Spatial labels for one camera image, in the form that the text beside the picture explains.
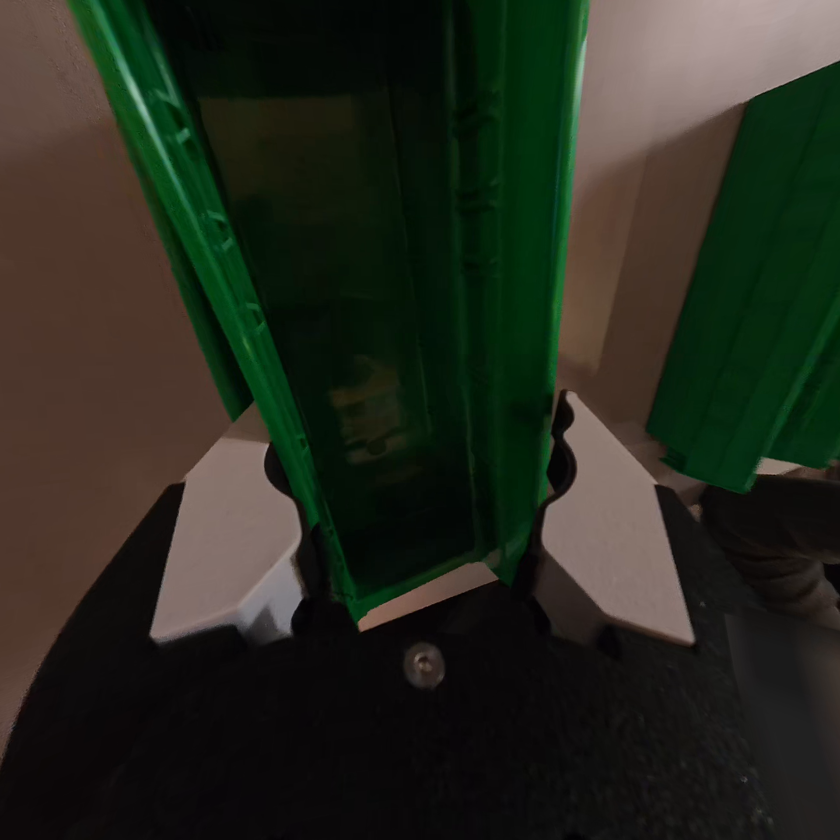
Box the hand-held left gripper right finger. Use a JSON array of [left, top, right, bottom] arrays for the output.
[[512, 390, 697, 648]]

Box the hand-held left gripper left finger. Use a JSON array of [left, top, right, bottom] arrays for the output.
[[150, 402, 322, 644]]

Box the green plastic bin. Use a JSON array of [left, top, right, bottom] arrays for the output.
[[69, 0, 589, 624], [646, 66, 840, 494]]

